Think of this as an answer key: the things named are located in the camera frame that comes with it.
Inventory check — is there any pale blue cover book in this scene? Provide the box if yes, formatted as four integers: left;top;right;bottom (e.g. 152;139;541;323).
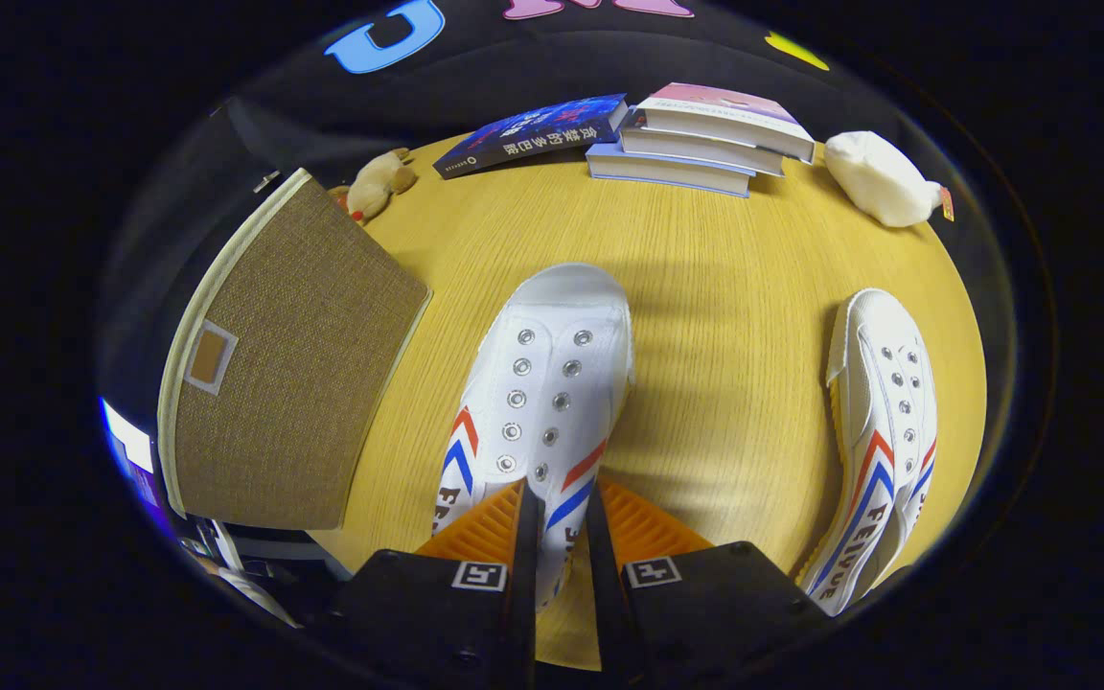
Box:
586;142;754;198

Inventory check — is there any pink cover book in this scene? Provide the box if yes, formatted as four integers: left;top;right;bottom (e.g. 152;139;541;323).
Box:
631;82;816;162

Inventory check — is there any white-edged book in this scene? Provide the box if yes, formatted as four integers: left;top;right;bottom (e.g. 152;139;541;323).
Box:
617;120;787;178

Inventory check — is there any brown fabric storage box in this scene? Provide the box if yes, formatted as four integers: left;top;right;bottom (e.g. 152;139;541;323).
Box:
157;168;434;531

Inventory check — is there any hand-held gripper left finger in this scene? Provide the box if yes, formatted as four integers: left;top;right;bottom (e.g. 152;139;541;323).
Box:
327;477;541;690

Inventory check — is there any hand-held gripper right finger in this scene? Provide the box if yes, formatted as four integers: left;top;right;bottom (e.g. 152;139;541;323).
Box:
584;477;833;690

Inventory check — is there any bright lit screen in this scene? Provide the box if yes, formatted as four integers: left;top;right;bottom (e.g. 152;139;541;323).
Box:
100;396;174;523

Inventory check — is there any dark blue book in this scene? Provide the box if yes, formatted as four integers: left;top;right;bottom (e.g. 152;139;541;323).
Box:
433;93;630;180

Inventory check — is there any white striped canvas shoe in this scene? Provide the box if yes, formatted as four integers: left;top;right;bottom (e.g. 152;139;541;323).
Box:
432;264;634;612
794;288;938;617

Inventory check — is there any brown plush dog toy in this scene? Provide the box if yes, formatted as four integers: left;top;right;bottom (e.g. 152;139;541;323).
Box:
327;147;417;225

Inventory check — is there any white plush toy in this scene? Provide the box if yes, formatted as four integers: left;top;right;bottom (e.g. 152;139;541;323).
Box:
822;130;955;229

